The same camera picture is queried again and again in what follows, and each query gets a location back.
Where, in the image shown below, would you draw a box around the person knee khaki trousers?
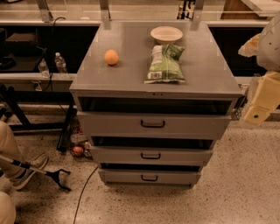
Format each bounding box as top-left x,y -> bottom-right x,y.
0,192 -> 16,224

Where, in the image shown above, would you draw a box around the beige ceramic bowl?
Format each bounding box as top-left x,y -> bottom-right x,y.
150,26 -> 183,45

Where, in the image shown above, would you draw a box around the grey sneaker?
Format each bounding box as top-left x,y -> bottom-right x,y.
11,153 -> 48,191

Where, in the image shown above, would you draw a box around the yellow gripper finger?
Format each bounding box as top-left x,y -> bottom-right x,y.
243,71 -> 280,125
238,33 -> 261,57

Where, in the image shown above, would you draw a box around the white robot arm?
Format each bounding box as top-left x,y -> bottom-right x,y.
238,13 -> 280,125

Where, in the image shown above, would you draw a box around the grey top drawer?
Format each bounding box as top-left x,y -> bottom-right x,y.
78,112 -> 231,140

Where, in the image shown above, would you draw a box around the black table frame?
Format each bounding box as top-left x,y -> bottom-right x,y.
0,84 -> 77,152

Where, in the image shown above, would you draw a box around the black reacher grabber tool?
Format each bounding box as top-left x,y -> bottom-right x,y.
0,155 -> 71,192

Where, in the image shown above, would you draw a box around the grey middle drawer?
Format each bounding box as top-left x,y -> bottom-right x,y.
90,146 -> 213,166

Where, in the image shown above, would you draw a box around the black floor cable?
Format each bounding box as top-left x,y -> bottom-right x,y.
73,165 -> 100,224

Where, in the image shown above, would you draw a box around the green chip bag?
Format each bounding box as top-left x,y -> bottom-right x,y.
144,44 -> 186,84

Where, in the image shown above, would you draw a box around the grey drawer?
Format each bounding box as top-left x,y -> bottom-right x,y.
99,169 -> 200,185
78,112 -> 231,140
90,146 -> 213,166

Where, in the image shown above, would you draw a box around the orange fruit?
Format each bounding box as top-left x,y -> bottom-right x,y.
104,50 -> 119,66

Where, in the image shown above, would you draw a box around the red items on floor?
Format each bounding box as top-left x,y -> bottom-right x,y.
70,133 -> 92,158

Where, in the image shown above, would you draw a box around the grey bottom drawer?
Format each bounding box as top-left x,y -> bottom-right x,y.
99,169 -> 200,185

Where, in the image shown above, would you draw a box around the small clear water bottle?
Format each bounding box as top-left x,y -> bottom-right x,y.
38,59 -> 50,79

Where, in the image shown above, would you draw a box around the grey metal drawer cabinet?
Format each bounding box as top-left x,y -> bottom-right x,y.
69,20 -> 243,189

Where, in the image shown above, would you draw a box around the person leg khaki trousers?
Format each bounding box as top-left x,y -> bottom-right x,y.
0,121 -> 25,181

